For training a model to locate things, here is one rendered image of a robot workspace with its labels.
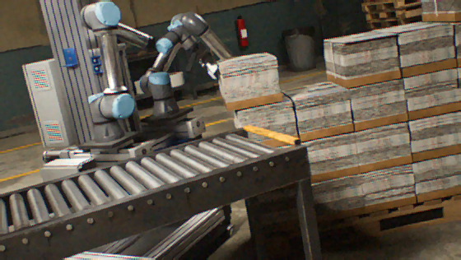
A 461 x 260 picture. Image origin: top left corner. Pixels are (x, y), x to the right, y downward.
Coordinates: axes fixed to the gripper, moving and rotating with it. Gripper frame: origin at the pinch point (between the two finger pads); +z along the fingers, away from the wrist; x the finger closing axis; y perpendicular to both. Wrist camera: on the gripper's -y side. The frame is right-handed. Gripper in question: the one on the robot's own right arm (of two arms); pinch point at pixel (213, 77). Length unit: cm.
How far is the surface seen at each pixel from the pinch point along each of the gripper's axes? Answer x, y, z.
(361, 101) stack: -18, 50, 57
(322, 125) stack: -18, 27, 53
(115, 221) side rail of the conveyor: -121, -50, -1
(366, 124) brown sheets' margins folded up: -19, 45, 68
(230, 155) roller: -88, -12, 16
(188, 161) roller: -83, -26, 8
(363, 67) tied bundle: -18, 61, 43
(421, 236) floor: -28, 29, 131
